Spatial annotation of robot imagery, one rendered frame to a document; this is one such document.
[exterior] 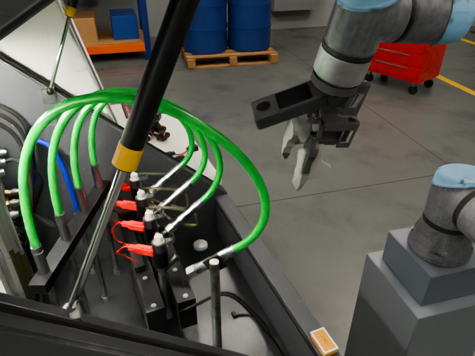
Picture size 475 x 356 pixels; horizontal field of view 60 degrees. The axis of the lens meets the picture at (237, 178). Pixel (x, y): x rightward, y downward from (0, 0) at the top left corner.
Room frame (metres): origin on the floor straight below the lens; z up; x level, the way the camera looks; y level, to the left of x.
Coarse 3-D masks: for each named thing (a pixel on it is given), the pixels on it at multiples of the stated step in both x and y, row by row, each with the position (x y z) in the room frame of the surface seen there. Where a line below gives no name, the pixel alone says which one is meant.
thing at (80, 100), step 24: (96, 96) 0.51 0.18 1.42; (120, 96) 0.50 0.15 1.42; (48, 120) 0.51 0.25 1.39; (192, 120) 0.50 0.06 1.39; (24, 144) 0.51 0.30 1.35; (24, 168) 0.51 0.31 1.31; (24, 192) 0.51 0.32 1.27; (264, 192) 0.50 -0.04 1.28; (24, 216) 0.51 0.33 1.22; (264, 216) 0.50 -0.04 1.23
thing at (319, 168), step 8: (304, 152) 0.58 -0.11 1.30; (320, 152) 0.59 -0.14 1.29; (320, 160) 0.59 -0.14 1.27; (296, 168) 0.60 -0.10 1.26; (312, 168) 0.59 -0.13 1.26; (320, 168) 0.60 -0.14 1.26; (328, 168) 0.60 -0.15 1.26; (296, 176) 0.59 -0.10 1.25; (304, 176) 0.58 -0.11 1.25; (312, 176) 0.59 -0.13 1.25; (320, 176) 0.60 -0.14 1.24; (296, 184) 0.59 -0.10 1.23
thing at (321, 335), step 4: (316, 332) 0.50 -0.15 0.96; (320, 332) 0.50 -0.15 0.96; (324, 332) 0.50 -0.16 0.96; (316, 336) 0.49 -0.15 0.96; (320, 336) 0.49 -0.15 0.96; (324, 336) 0.49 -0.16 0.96; (328, 336) 0.49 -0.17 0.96; (320, 340) 0.48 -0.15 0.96; (324, 340) 0.48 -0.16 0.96; (328, 340) 0.48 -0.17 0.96; (316, 344) 0.48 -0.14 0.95; (324, 344) 0.47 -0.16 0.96; (328, 344) 0.47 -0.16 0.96; (332, 344) 0.47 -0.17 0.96; (324, 348) 0.46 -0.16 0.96; (328, 348) 0.46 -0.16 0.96; (332, 352) 0.46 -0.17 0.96
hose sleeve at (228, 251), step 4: (232, 244) 0.51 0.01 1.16; (228, 248) 0.50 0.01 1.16; (232, 248) 0.50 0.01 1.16; (216, 252) 0.51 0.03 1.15; (220, 252) 0.51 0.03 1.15; (224, 252) 0.50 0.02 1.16; (228, 252) 0.50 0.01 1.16; (232, 252) 0.50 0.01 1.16; (220, 256) 0.50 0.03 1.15; (224, 256) 0.50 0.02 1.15; (228, 256) 0.50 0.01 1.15; (232, 256) 0.50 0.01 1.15; (224, 260) 0.50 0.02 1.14; (196, 264) 0.51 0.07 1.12; (200, 264) 0.50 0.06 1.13; (196, 268) 0.50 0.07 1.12; (200, 268) 0.50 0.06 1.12; (204, 268) 0.50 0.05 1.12; (196, 272) 0.50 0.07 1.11; (200, 272) 0.50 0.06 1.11
